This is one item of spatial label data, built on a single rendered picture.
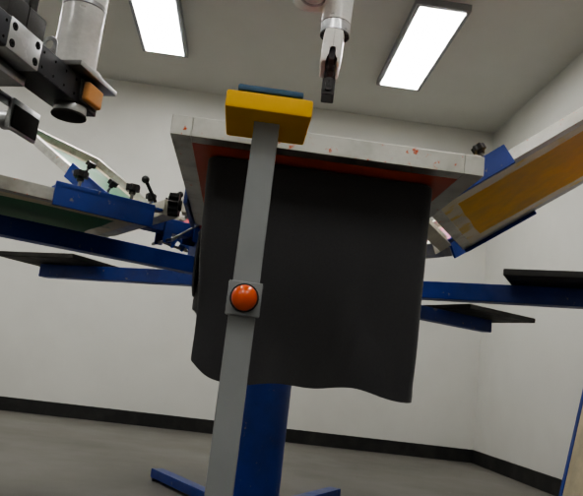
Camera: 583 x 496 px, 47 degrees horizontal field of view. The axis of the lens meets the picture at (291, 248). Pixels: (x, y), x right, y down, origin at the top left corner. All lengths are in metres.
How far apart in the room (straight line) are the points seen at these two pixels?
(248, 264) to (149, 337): 4.98
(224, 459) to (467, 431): 5.33
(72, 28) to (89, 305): 4.62
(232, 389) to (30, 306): 5.25
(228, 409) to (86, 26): 0.94
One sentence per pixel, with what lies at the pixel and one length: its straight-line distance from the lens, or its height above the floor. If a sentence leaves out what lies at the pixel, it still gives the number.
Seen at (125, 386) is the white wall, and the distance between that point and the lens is 5.99.
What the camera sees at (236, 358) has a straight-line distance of 0.99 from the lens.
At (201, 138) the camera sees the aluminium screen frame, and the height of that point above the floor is 0.95.
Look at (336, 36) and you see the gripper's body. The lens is 1.76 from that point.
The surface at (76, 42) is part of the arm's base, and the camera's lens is 1.59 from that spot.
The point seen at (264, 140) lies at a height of 0.90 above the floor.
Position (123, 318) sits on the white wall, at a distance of 6.01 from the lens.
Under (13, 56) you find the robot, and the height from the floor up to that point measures 1.06.
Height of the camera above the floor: 0.55
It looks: 11 degrees up
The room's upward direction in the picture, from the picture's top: 7 degrees clockwise
